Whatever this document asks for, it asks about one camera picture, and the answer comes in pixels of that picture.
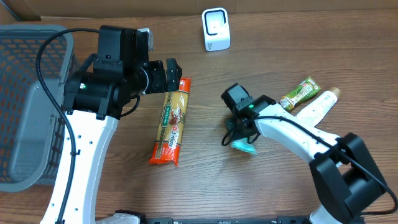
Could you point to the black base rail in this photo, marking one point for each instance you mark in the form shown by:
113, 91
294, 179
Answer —
278, 220

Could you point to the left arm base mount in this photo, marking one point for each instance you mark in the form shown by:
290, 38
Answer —
124, 217

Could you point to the red spaghetti packet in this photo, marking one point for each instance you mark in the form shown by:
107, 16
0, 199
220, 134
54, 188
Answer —
170, 131

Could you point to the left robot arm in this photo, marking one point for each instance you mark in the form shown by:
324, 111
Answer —
93, 101

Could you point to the white Pantene tube gold cap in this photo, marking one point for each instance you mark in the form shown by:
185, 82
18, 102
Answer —
313, 113

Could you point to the teal snack packet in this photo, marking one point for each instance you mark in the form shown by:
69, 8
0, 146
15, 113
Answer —
244, 145

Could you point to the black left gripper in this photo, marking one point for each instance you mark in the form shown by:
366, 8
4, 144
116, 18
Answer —
160, 76

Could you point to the white barcode scanner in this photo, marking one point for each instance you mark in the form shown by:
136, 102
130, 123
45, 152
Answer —
216, 29

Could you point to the grey plastic basket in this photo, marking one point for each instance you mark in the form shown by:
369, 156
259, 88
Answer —
31, 128

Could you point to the green snack packet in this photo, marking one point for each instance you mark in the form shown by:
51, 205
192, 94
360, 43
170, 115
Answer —
304, 91

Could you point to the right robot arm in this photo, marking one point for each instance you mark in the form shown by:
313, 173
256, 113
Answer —
345, 175

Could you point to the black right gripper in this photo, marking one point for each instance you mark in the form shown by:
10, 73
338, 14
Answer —
237, 123

